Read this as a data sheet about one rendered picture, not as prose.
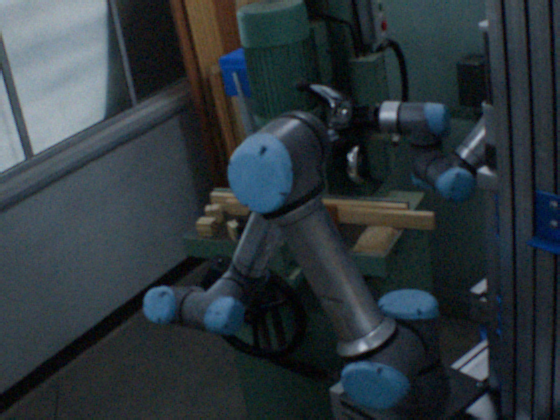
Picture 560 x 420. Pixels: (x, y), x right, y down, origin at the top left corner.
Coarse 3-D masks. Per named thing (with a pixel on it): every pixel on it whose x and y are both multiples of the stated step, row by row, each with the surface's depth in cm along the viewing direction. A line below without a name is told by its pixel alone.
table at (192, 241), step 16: (224, 224) 225; (352, 224) 213; (368, 224) 211; (192, 240) 221; (208, 240) 218; (224, 240) 216; (352, 240) 205; (400, 240) 204; (192, 256) 223; (208, 256) 221; (352, 256) 199; (368, 256) 197; (384, 256) 195; (368, 272) 199; (384, 272) 197
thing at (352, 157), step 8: (352, 144) 217; (360, 144) 218; (352, 152) 215; (360, 152) 219; (352, 160) 215; (360, 160) 218; (352, 168) 215; (360, 168) 219; (352, 176) 217; (360, 176) 219
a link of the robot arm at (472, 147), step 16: (480, 128) 163; (464, 144) 164; (480, 144) 162; (432, 160) 170; (448, 160) 165; (464, 160) 163; (480, 160) 163; (432, 176) 168; (448, 176) 162; (464, 176) 162; (448, 192) 162; (464, 192) 163
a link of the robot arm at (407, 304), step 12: (384, 300) 150; (396, 300) 149; (408, 300) 149; (420, 300) 148; (432, 300) 148; (384, 312) 146; (396, 312) 145; (408, 312) 144; (420, 312) 145; (432, 312) 146; (396, 324) 143; (408, 324) 144; (420, 324) 145; (432, 324) 146; (420, 336) 143; (432, 336) 146; (432, 348) 148; (432, 360) 150
